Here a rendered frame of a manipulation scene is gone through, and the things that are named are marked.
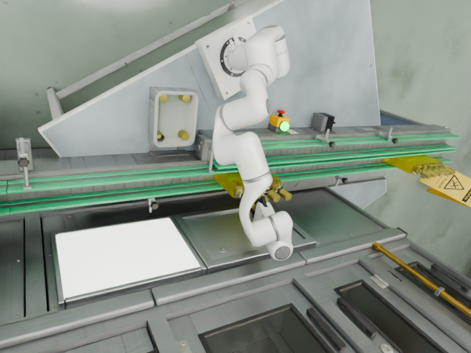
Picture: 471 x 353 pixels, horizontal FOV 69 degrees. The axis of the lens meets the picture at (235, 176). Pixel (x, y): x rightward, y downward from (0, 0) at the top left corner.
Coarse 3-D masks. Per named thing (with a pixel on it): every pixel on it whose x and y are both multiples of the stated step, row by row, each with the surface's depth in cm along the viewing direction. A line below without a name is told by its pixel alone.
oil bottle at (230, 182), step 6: (216, 174) 149; (222, 174) 144; (228, 174) 144; (234, 174) 146; (216, 180) 149; (222, 180) 144; (228, 180) 140; (234, 180) 140; (240, 180) 141; (222, 186) 144; (228, 186) 140; (234, 186) 136; (240, 186) 136; (228, 192) 140; (234, 192) 136; (240, 192) 135; (240, 198) 137
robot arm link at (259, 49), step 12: (252, 36) 107; (264, 36) 104; (276, 36) 108; (252, 48) 104; (264, 48) 104; (252, 60) 106; (264, 60) 106; (276, 60) 108; (264, 72) 104; (276, 72) 110
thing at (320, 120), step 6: (318, 114) 178; (324, 114) 180; (312, 120) 182; (318, 120) 178; (324, 120) 176; (330, 120) 178; (312, 126) 183; (318, 126) 179; (324, 126) 178; (330, 126) 180
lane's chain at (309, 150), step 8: (368, 136) 191; (360, 144) 191; (368, 144) 194; (376, 144) 198; (384, 144) 201; (392, 144) 205; (400, 144) 209; (408, 144) 213; (416, 144) 217; (424, 144) 221; (264, 152) 160; (272, 152) 162; (280, 152) 165; (288, 152) 167; (296, 152) 170; (304, 152) 172; (312, 152) 175; (320, 152) 178; (208, 160) 147
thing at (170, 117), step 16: (176, 96) 140; (192, 96) 138; (160, 112) 139; (176, 112) 143; (192, 112) 141; (160, 128) 142; (176, 128) 146; (192, 128) 142; (160, 144) 138; (176, 144) 141
